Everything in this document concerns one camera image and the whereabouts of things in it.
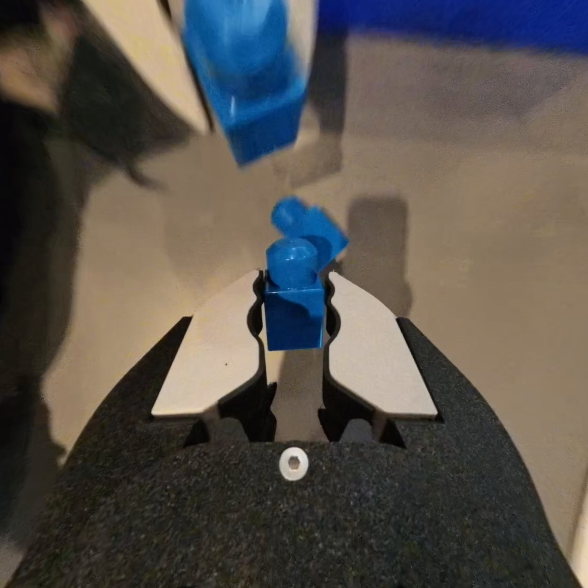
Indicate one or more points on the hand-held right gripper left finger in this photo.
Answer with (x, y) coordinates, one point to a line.
(211, 363)

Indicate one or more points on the blue mega block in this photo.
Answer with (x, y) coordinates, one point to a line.
(248, 92)
(321, 229)
(291, 321)

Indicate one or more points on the blue plastic bin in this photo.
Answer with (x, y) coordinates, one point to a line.
(459, 18)

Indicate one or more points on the person's left hand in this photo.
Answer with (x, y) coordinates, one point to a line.
(27, 78)

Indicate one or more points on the person's left forearm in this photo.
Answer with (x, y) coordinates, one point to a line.
(27, 275)

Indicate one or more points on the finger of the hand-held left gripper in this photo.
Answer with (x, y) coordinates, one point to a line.
(308, 36)
(147, 46)

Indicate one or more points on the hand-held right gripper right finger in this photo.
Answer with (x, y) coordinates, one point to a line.
(381, 363)

